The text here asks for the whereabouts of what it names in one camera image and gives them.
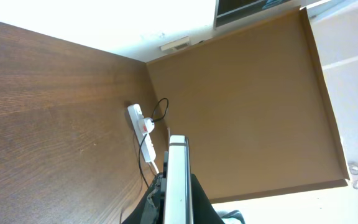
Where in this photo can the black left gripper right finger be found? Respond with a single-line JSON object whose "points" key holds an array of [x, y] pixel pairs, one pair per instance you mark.
{"points": [[203, 211]]}

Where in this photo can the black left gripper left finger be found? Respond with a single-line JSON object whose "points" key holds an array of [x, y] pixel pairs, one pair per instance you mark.
{"points": [[150, 208]]}

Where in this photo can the black smartphone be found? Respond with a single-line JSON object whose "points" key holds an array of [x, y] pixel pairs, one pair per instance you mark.
{"points": [[176, 182]]}

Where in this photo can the white USB charger adapter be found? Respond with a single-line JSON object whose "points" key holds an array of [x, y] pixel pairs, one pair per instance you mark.
{"points": [[146, 125]]}

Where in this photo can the white power strip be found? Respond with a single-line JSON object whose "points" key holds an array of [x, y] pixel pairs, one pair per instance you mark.
{"points": [[145, 142]]}

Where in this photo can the brown wooden side panel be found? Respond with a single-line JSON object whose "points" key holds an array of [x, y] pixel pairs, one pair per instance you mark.
{"points": [[256, 109]]}

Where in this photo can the white wall control panel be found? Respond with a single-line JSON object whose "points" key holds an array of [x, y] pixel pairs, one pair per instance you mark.
{"points": [[175, 45]]}

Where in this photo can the dark wall monitor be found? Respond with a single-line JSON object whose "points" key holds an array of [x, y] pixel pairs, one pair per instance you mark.
{"points": [[231, 10]]}

